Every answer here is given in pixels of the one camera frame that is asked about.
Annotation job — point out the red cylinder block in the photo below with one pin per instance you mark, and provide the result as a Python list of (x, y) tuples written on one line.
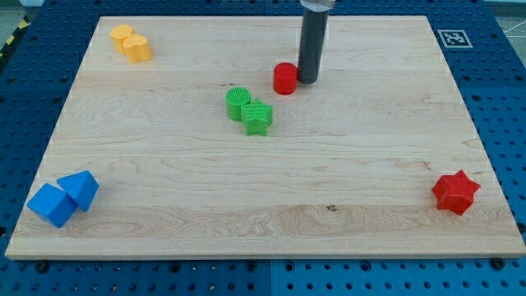
[(285, 78)]

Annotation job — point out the green star block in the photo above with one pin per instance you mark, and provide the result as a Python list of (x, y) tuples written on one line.
[(257, 117)]

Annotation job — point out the green cylinder block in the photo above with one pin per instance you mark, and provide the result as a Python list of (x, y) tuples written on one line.
[(235, 98)]

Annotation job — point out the wooden board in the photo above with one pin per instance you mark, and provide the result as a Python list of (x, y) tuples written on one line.
[(345, 171)]

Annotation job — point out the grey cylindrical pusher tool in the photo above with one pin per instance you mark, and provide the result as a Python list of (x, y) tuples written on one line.
[(311, 45)]

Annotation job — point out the yellow heart block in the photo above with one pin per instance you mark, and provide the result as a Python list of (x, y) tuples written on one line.
[(137, 48)]

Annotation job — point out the yellow hexagon block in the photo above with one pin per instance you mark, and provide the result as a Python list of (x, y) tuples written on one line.
[(118, 34)]

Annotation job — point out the blue triangle block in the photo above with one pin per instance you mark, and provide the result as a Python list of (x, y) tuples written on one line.
[(81, 187)]

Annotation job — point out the red star block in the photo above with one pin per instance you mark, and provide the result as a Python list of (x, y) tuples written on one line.
[(455, 192)]

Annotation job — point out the blue cube block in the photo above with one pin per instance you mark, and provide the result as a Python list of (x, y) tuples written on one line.
[(52, 204)]

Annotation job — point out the white fiducial marker tag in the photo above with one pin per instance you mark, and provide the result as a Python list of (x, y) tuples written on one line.
[(455, 39)]

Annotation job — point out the silver tool mount collar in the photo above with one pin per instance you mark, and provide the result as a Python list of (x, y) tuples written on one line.
[(318, 5)]

